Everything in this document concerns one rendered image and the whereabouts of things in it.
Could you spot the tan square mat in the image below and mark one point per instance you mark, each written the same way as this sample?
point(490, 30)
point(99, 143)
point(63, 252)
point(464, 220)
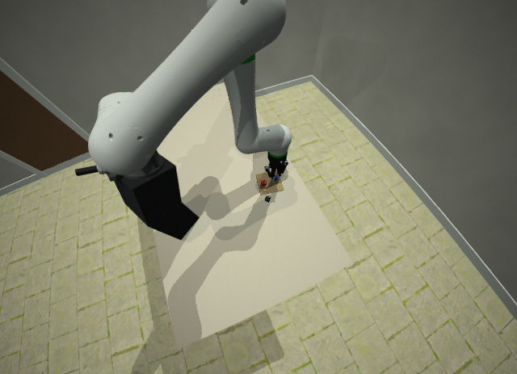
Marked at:
point(271, 186)

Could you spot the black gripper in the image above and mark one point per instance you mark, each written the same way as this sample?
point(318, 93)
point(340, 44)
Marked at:
point(280, 170)

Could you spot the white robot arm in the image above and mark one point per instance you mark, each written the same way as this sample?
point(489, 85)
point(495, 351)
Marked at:
point(222, 45)

